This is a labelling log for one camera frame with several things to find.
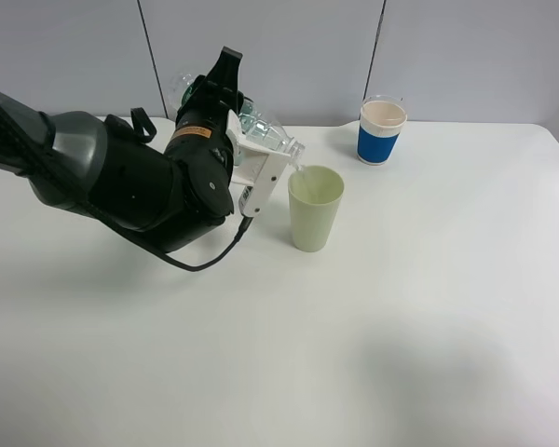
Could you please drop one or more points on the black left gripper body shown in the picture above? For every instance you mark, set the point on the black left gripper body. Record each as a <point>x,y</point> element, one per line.
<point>201,124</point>

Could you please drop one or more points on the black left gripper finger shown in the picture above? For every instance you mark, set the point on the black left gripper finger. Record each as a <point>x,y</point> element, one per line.
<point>224,75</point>

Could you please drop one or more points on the clear plastic water bottle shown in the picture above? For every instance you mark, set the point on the clear plastic water bottle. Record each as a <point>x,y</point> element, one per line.
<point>258,125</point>

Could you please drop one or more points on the light green plastic cup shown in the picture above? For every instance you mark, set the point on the light green plastic cup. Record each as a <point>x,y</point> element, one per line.
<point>315,194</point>

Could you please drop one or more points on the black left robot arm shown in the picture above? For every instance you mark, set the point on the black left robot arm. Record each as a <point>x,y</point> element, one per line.
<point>107,168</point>

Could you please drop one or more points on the blue sleeved paper cup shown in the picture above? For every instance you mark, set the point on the blue sleeved paper cup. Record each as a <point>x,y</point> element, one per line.
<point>381,121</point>

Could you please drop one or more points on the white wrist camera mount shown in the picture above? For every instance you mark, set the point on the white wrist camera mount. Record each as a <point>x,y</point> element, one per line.
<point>257,168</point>

